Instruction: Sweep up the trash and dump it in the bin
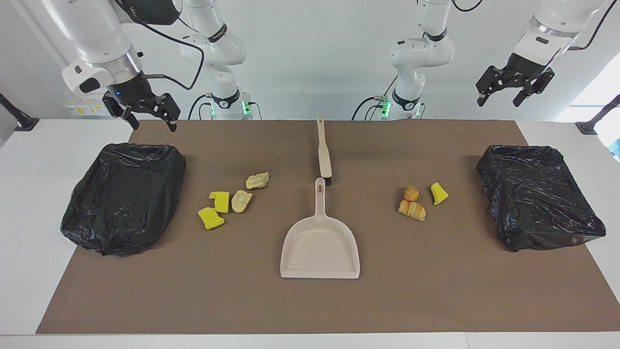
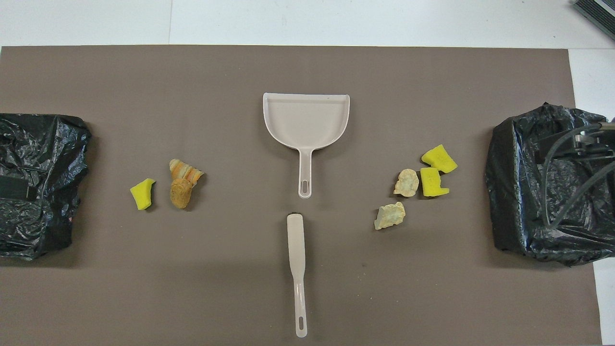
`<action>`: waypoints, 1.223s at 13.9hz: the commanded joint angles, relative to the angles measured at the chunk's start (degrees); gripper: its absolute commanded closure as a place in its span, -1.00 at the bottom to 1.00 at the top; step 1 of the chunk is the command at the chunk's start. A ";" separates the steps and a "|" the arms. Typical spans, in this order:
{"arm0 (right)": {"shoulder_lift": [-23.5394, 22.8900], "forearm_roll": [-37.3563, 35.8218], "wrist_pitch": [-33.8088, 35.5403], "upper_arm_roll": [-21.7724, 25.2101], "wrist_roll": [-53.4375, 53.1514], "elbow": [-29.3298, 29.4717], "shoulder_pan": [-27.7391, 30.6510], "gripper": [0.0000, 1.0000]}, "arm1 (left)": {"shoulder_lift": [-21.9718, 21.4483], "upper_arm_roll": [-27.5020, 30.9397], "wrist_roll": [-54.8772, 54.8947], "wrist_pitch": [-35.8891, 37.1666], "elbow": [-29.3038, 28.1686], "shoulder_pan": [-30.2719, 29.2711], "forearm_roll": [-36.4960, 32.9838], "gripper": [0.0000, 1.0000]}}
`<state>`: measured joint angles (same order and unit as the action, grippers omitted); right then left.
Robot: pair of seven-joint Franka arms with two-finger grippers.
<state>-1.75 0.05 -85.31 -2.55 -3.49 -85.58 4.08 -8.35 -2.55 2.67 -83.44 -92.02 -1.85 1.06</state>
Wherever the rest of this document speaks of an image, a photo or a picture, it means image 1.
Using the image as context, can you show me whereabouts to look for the black camera stand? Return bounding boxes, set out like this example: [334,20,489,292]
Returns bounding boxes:
[575,95,620,135]
[0,92,39,132]

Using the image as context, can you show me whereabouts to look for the beige brush black bristles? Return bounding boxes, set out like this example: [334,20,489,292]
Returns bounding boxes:
[317,115,333,187]

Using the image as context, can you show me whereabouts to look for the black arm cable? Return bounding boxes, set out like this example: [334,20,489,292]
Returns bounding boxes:
[116,0,206,93]
[453,0,613,51]

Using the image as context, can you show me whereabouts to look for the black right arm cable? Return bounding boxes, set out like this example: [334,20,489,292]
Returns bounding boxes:
[116,0,206,93]

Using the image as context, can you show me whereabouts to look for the yellow sponge piece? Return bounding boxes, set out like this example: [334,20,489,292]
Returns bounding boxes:
[209,191,231,214]
[198,206,226,230]

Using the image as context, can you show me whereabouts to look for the yellow sponge green scouring side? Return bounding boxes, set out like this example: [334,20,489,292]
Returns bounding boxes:
[431,182,450,206]

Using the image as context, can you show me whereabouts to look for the brown table mat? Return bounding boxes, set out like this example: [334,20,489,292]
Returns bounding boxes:
[35,120,620,335]

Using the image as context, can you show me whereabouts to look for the black bag lined bin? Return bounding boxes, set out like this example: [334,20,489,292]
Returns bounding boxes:
[476,144,607,253]
[60,143,187,256]

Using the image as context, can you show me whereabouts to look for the beige plastic dustpan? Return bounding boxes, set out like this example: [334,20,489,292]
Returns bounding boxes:
[280,177,361,280]

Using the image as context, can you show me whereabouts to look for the striped croissant bread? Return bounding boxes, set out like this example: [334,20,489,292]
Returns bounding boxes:
[398,199,427,222]

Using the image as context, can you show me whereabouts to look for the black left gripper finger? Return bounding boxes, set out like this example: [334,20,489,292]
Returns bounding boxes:
[476,66,509,107]
[512,68,555,108]

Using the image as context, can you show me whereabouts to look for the black base cable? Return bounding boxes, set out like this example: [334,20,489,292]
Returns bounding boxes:
[188,94,214,120]
[351,95,388,121]

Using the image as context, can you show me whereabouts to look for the white wall outlet box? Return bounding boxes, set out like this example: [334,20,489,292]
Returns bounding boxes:
[64,95,114,117]

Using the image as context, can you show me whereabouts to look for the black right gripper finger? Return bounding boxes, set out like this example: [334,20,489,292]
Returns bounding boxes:
[148,93,181,132]
[103,95,141,130]

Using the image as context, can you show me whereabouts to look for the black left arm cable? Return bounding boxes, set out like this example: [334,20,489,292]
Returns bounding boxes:
[453,0,613,51]

